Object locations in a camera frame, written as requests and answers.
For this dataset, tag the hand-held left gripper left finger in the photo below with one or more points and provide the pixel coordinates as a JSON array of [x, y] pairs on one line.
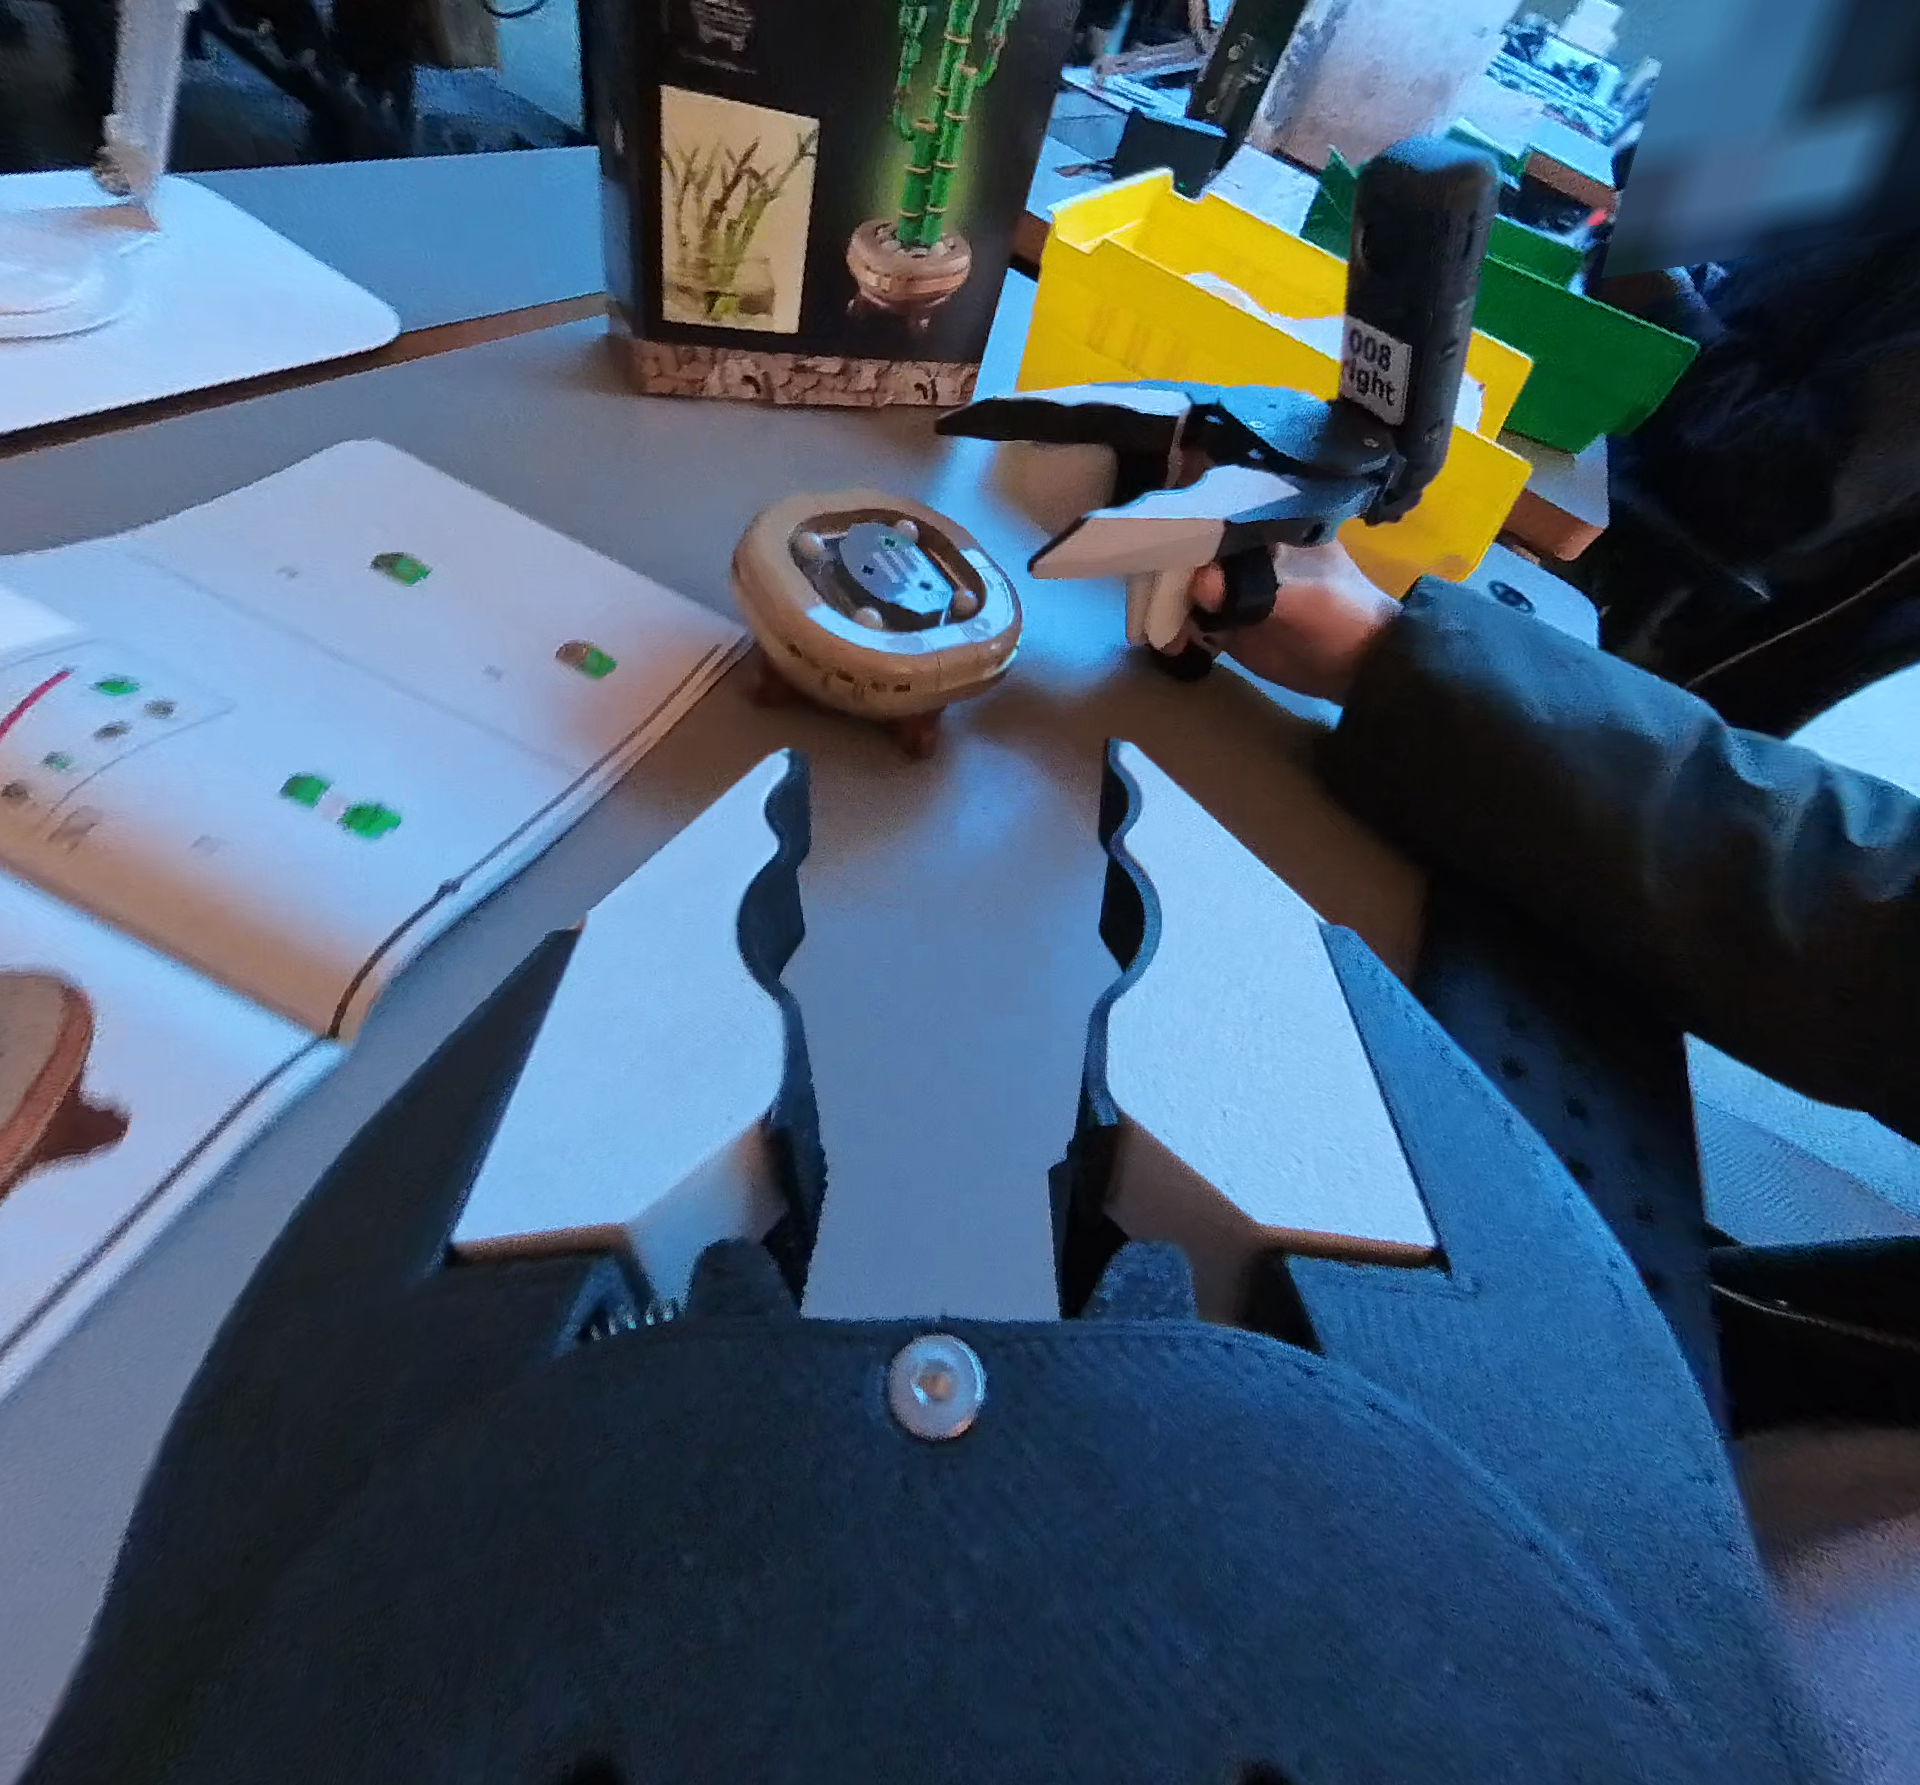
[[645, 1050]]

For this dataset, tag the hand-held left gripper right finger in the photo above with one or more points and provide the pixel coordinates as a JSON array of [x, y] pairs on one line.
[[1260, 1065]]

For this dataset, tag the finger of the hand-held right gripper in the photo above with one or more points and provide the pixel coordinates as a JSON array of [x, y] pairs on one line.
[[1111, 405], [1141, 534]]

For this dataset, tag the tan brick-built pot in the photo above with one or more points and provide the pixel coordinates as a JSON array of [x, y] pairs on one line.
[[878, 585]]

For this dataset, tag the white instruction booklet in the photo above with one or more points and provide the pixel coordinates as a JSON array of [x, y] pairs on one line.
[[374, 704]]

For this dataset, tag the person's right forearm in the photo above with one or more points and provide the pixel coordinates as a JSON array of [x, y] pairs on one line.
[[1621, 825]]

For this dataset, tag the person's right hand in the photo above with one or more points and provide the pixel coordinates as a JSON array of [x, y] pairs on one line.
[[1321, 631]]

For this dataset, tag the yellow plastic bin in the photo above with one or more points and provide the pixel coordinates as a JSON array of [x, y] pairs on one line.
[[1141, 315]]

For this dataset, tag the white plastic bag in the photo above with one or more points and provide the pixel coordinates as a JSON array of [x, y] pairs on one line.
[[1230, 292]]

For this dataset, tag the green plastic bin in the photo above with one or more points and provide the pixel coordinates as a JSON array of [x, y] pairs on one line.
[[1590, 361]]

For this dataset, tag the dark dotted garment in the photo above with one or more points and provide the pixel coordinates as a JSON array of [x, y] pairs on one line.
[[1575, 1111]]

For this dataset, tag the black bamboo set box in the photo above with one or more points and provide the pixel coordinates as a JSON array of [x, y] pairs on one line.
[[901, 91]]

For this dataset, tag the person's dark jacket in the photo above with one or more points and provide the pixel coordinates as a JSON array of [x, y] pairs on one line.
[[1801, 495]]

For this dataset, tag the white stand with wooden board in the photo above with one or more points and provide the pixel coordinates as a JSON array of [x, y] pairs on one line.
[[195, 301]]

